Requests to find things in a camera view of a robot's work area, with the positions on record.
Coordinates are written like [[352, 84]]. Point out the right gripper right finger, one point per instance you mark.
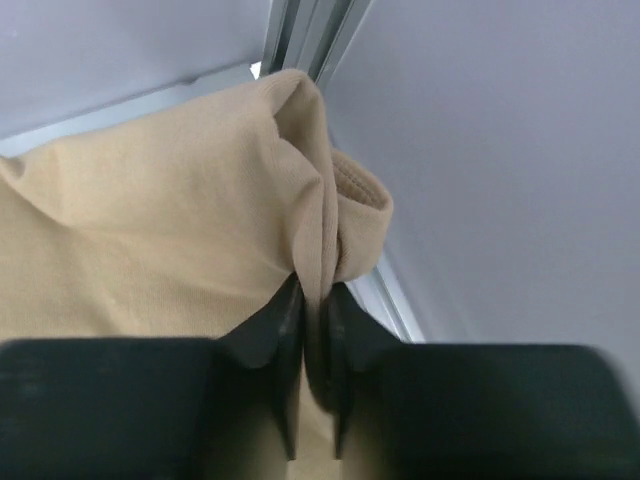
[[472, 411]]

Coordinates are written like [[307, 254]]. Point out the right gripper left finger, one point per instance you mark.
[[157, 408]]

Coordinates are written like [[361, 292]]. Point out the beige t shirt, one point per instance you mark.
[[185, 222]]

